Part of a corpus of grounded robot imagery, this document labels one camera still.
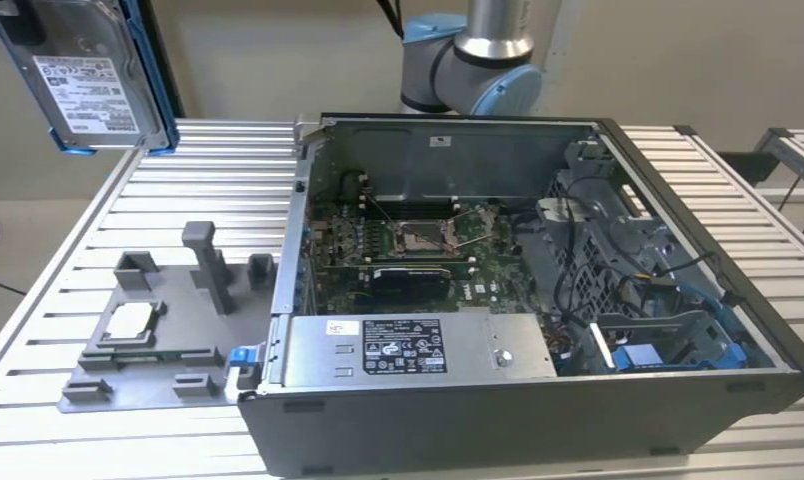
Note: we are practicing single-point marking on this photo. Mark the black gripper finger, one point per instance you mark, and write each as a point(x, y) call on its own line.
point(24, 22)

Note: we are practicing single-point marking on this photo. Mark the hard disk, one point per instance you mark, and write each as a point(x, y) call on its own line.
point(88, 85)

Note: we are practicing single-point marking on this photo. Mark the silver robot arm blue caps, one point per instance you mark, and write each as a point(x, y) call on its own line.
point(491, 30)

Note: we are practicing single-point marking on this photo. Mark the perforated metal disk bay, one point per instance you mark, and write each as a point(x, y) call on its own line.
point(588, 280)

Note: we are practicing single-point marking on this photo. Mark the blue disk carrier in bay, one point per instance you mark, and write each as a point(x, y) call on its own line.
point(638, 359)

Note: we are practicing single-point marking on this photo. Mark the silver CPU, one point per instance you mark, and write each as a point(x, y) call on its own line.
point(129, 322)

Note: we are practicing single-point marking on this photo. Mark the grey parts rack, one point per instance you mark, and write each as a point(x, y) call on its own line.
point(188, 325)

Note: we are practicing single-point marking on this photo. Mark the thin metal locking lever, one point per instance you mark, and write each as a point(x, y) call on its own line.
point(383, 212)

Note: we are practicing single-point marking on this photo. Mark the CPU socket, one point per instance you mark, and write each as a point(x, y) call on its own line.
point(422, 240)

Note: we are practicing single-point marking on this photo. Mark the grey case latch blue tab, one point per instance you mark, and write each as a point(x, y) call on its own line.
point(239, 357)

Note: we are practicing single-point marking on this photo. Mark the black graphics card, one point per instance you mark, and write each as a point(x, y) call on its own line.
point(411, 287)

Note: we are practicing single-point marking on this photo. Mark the green motherboard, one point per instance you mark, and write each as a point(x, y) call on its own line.
point(502, 280)

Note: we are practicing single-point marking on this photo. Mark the silver power supply unit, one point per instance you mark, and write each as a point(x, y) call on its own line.
point(468, 345)

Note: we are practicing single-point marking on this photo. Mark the open grey PC case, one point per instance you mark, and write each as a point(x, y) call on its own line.
point(442, 430)

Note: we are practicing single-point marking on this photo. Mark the slatted metal side table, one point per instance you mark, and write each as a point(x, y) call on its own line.
point(802, 150)

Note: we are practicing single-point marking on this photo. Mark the black frame post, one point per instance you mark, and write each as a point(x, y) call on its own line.
point(156, 47)

